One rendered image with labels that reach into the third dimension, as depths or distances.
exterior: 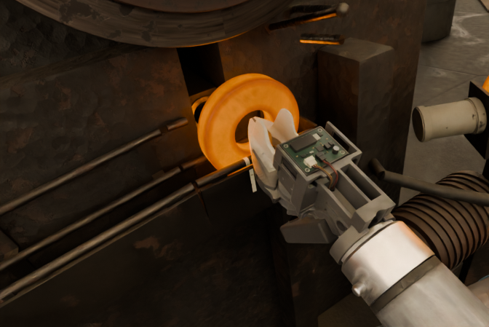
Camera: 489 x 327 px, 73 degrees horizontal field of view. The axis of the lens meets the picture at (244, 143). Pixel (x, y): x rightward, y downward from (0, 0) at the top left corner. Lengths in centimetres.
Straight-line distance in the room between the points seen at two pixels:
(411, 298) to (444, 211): 37
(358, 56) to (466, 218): 33
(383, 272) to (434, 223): 34
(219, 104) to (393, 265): 26
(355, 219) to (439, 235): 33
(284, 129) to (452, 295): 24
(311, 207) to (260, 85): 17
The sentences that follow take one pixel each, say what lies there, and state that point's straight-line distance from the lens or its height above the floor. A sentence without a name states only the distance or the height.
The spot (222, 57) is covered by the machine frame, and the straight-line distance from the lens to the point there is 49.
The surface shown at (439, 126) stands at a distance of 61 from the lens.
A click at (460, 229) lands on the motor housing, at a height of 51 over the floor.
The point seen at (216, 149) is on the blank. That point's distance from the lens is 45.
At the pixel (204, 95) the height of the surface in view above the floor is 77.
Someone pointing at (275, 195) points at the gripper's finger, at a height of 72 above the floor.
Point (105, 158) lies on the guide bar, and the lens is 48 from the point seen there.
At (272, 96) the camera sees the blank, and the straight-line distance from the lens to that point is 46.
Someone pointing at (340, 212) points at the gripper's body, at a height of 74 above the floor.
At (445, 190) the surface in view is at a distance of 65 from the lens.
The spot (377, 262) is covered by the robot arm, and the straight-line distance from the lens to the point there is 32.
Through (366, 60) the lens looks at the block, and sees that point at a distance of 52.
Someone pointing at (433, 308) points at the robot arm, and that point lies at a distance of 32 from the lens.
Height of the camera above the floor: 98
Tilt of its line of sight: 32 degrees down
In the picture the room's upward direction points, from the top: 10 degrees counter-clockwise
